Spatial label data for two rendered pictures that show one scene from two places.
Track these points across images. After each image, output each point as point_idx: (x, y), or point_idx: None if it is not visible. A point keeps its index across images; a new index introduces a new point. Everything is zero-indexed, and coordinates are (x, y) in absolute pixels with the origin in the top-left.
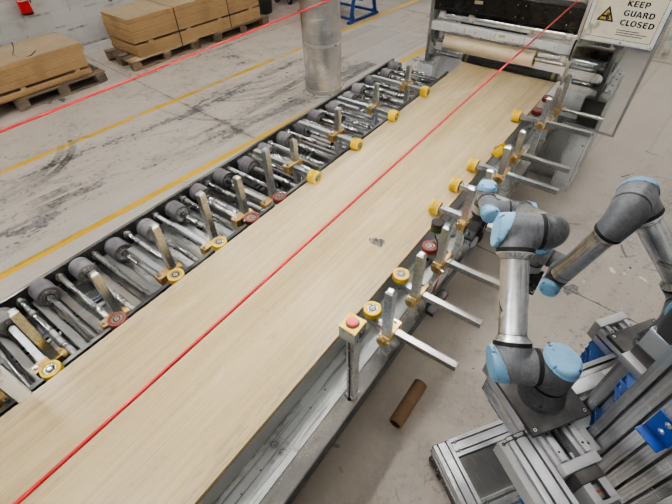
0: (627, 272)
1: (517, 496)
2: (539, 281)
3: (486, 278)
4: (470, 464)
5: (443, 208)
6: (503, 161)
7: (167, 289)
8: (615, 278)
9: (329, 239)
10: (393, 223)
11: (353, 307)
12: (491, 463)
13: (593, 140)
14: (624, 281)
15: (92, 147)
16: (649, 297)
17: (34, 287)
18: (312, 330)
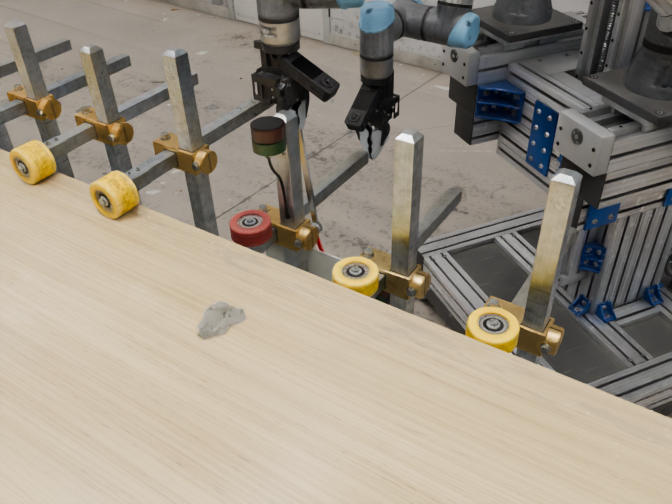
0: (161, 180)
1: (602, 324)
2: (393, 82)
3: (341, 170)
4: (573, 377)
5: (134, 176)
6: (30, 62)
7: None
8: (169, 192)
9: (184, 453)
10: (140, 286)
11: (501, 367)
12: (560, 350)
13: None
14: (178, 186)
15: None
16: (212, 173)
17: None
18: (633, 468)
